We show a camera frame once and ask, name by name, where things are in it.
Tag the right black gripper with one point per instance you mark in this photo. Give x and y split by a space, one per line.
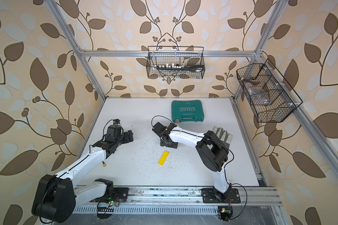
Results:
162 143

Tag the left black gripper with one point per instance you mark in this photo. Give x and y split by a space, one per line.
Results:
127 136

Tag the yellow block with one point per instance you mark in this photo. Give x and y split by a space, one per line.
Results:
163 158

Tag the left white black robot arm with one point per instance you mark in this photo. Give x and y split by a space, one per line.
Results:
58 195

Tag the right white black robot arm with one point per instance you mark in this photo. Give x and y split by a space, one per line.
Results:
213 147

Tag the green plastic tool case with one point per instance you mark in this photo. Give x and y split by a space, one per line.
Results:
187 111

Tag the clear plastic bag in basket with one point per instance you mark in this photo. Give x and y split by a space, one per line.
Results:
257 96

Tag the small black electronics module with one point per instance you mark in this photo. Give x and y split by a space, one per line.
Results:
225 213

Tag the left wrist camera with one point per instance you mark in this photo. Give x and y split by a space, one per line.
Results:
116 122

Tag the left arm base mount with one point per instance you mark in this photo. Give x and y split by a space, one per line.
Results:
116 195

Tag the aluminium front rail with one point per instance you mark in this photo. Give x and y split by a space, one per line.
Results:
162 195

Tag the black wire basket back wall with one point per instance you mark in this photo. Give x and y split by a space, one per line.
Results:
174 56

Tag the black wire basket wall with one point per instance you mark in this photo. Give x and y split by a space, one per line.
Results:
269 94
174 56

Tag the black socket rail tool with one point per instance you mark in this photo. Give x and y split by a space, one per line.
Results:
193 69

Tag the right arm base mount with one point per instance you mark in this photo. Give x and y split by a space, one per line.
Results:
219 195

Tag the black wire basket right wall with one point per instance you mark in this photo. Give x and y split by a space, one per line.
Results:
269 94

